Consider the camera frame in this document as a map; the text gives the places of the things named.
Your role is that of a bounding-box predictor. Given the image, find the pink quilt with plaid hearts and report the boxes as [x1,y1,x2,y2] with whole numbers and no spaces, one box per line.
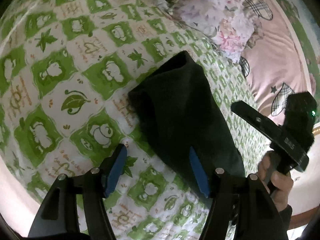
[241,0,311,124]

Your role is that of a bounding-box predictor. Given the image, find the black pants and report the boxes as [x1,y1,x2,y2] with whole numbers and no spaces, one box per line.
[128,51,245,208]

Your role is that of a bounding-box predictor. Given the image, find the green white patterned bedsheet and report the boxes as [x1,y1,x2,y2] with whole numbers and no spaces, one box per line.
[1,0,268,239]

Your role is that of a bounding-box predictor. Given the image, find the right hand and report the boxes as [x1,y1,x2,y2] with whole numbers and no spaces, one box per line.
[256,151,293,212]

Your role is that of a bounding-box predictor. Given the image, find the floral ruffled pillow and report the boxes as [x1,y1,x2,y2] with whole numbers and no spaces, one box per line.
[157,0,264,62]

